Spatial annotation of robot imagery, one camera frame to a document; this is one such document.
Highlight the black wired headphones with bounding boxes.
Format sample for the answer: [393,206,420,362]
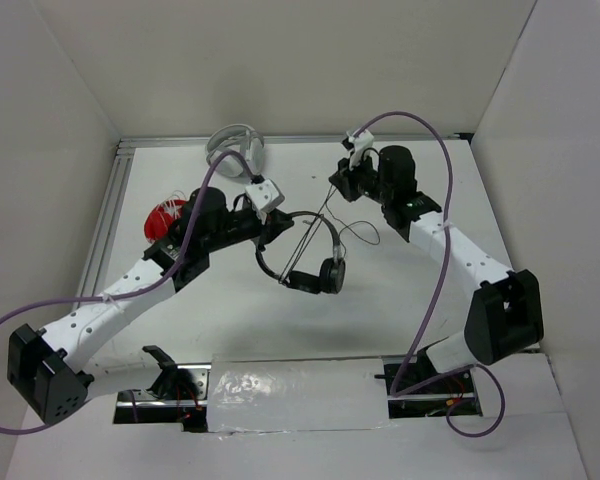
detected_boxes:
[253,189,381,297]

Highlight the red headphones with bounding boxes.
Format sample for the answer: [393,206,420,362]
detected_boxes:
[143,190,188,244]

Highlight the white headphones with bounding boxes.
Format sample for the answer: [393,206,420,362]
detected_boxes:
[205,124,265,178]

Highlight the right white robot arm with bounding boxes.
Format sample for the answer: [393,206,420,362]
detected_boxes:
[329,145,544,392]

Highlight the white taped centre panel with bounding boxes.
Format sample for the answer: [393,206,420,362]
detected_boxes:
[207,358,389,433]

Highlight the aluminium frame rail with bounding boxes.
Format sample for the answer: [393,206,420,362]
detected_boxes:
[76,132,475,297]

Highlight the purple cable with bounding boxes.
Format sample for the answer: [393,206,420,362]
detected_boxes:
[0,151,261,435]
[349,110,506,439]

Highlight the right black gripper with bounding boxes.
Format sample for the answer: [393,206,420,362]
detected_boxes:
[329,149,393,205]

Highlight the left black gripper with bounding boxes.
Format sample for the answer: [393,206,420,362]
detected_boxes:
[202,206,294,254]

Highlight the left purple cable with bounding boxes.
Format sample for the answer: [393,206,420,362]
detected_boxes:
[0,151,261,435]

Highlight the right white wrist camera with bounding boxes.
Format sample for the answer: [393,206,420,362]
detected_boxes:
[342,129,374,170]

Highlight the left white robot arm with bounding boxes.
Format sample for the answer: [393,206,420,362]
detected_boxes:
[7,180,292,425]

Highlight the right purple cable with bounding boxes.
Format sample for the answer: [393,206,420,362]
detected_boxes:
[349,110,506,439]

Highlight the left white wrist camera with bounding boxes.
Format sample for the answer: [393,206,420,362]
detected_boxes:
[245,177,285,214]

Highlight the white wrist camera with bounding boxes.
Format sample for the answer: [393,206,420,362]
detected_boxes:
[245,177,285,214]
[342,129,374,170]

